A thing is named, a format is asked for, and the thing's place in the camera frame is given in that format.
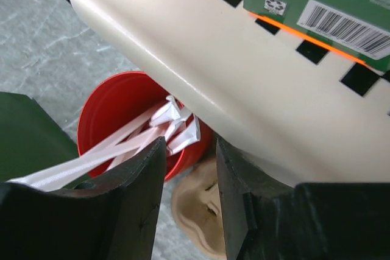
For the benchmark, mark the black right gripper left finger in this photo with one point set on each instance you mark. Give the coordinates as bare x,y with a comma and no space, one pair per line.
111,216

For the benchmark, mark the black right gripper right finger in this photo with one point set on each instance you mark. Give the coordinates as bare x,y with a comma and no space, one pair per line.
266,219

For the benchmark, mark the green paper bag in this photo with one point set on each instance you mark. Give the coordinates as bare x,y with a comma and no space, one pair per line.
30,139

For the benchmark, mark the spare brown cup carriers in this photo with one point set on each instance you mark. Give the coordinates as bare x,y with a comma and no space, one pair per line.
196,209

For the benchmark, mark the white wrapped straws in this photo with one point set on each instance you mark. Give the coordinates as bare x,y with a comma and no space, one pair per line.
177,125

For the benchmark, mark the cream black shelf rack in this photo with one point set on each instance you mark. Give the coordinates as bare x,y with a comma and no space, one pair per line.
298,111

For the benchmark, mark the red plastic cup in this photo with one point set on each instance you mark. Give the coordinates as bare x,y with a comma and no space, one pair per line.
121,98

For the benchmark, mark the green yellow box left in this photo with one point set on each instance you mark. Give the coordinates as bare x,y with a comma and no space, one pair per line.
358,28

